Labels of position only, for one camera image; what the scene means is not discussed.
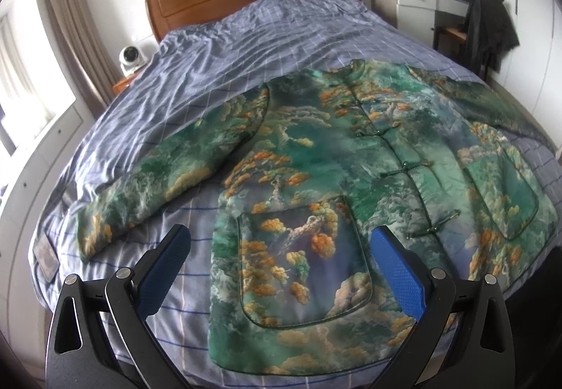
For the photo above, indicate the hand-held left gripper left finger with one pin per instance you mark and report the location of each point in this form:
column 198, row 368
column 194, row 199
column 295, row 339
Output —
column 164, row 270

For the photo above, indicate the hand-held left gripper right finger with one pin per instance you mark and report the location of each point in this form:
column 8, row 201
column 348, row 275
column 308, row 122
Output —
column 397, row 272

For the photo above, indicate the green printed padded jacket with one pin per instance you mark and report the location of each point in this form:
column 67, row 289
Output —
column 307, row 143

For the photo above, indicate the white low cabinet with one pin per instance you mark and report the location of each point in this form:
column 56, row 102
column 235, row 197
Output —
column 39, row 161

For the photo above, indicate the wooden nightstand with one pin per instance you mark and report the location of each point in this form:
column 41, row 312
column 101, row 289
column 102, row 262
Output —
column 123, row 84

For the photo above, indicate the white round fan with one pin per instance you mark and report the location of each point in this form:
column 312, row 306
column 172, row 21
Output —
column 131, row 57

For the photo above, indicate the bed with blue checked sheet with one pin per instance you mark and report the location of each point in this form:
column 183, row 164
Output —
column 246, row 42

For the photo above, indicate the wooden chair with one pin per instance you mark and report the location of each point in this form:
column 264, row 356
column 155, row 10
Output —
column 452, row 34

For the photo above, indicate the beige curtain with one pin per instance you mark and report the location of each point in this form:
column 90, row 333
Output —
column 74, row 29

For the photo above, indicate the black coat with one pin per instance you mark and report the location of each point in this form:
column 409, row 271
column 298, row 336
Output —
column 487, row 29

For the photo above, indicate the white sheer curtain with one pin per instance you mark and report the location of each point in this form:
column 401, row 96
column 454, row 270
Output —
column 15, row 51

